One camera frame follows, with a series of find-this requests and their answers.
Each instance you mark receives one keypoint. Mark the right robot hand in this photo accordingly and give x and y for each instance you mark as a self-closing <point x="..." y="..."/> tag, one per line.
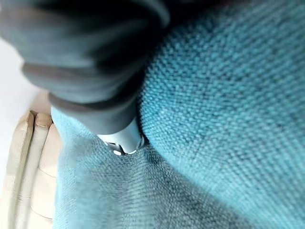
<point x="81" y="59"/>

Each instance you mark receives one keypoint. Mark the cream leather sofa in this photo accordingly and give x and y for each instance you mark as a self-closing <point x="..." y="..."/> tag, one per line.
<point x="28" y="167"/>

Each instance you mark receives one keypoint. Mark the teal woven cushion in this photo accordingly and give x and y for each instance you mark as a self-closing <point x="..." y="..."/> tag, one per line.
<point x="214" y="119"/>

